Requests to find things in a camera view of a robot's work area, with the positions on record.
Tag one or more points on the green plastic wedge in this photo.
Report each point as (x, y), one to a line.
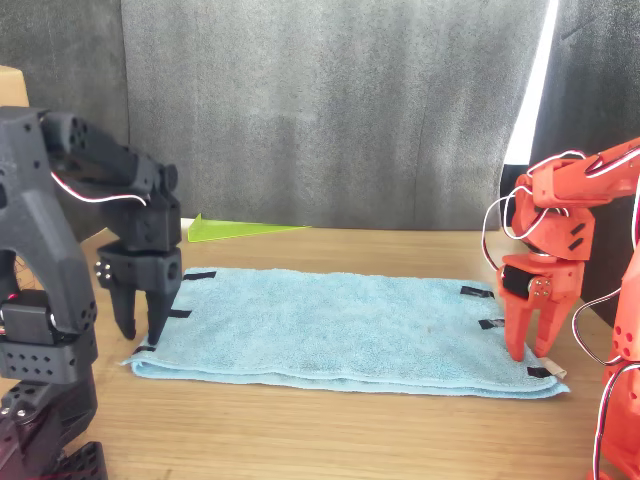
(225, 231)

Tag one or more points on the light blue towel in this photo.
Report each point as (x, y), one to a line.
(340, 330)

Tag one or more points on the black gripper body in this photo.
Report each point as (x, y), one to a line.
(145, 272)

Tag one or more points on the wide grey foam panel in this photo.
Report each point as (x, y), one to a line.
(325, 110)

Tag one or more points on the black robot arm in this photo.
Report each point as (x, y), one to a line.
(45, 240)

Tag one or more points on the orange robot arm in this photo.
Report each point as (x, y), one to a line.
(565, 185)

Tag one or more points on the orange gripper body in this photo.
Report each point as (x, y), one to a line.
(562, 277)

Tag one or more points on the dark grey foam panel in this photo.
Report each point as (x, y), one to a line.
(70, 60)
(595, 75)

